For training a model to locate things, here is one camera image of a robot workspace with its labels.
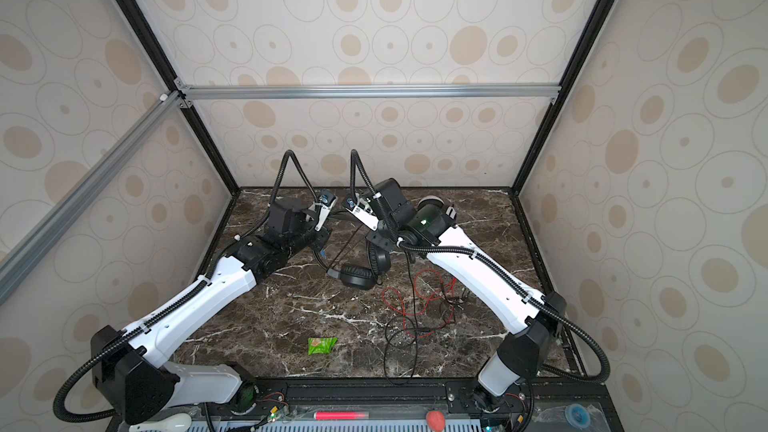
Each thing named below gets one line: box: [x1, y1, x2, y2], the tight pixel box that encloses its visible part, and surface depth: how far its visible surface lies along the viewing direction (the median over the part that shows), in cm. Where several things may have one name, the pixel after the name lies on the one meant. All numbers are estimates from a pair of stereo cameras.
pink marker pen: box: [314, 411, 370, 420], surface depth 72 cm
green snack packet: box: [308, 337, 339, 355], surface depth 81 cm
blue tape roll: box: [565, 403, 591, 429], surface depth 72 cm
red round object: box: [426, 410, 445, 432], surface depth 70 cm
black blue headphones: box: [315, 226, 418, 290], surface depth 73 cm
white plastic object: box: [129, 412, 193, 432], surface depth 71 cm
